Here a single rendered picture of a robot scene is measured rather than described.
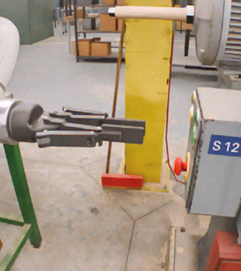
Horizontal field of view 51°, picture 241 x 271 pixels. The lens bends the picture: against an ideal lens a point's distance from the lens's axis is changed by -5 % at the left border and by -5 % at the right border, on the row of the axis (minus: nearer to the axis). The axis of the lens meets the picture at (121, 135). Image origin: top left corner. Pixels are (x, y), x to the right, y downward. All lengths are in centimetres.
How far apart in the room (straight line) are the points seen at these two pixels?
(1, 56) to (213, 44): 45
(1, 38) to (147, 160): 151
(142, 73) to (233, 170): 127
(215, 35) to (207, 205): 35
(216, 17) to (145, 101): 118
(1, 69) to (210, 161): 44
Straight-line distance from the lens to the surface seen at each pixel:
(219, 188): 49
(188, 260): 124
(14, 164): 128
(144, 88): 169
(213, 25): 61
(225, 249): 89
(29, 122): 49
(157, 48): 162
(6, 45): 61
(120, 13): 72
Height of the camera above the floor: 128
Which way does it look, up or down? 28 degrees down
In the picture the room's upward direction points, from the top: straight up
